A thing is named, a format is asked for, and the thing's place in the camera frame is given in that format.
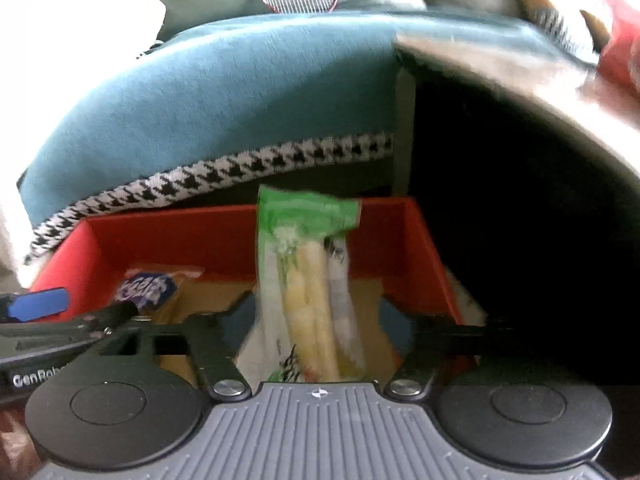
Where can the white towel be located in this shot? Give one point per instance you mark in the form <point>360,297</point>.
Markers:
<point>75,15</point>

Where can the green white snack packet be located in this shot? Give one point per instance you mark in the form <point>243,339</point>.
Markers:
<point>300,270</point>

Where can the yellow patterned cushion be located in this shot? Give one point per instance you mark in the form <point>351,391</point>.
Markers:
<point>550,20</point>

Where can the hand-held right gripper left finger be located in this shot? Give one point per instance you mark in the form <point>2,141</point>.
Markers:
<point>235,325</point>

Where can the red cardboard box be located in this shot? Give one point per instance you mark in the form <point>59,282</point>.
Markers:
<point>200,240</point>

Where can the dark coffee table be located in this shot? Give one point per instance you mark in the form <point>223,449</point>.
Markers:
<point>525,210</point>

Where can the bag of red apples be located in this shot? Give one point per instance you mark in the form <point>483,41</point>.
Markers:
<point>622,35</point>

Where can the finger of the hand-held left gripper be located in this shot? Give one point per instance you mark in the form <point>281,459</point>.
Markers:
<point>40,305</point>
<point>75,327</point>

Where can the blue sofa with cushions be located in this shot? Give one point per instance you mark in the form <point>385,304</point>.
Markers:
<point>225,100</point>

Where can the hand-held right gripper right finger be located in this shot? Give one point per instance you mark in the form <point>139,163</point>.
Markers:
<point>395,327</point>

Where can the orange snack packet blue label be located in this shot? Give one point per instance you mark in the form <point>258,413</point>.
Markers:
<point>145,290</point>

